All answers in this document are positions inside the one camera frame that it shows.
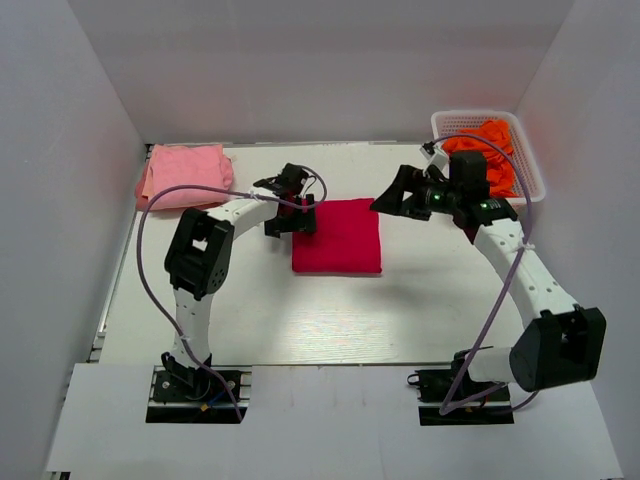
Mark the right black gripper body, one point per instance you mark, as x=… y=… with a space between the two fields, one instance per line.
x=441 y=197

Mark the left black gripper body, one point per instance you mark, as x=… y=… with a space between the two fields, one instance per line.
x=295 y=221

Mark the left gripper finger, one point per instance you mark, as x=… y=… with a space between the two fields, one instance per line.
x=306 y=215
x=274 y=228

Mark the crimson red t shirt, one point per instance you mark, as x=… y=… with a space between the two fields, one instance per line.
x=346 y=241

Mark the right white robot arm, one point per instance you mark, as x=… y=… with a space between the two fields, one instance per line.
x=562 y=341

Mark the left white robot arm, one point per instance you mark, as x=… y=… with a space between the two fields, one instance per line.
x=199 y=257

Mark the orange t shirt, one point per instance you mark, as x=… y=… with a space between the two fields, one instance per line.
x=500 y=173

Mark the folded pink t shirt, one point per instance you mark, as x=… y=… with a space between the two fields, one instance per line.
x=169 y=166

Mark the white plastic basket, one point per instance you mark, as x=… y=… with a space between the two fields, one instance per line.
x=528 y=178

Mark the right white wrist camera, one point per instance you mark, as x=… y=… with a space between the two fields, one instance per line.
x=435 y=156

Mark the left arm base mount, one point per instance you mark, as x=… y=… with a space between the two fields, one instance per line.
x=172 y=402

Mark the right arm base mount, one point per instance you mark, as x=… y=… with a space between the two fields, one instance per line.
x=432 y=386

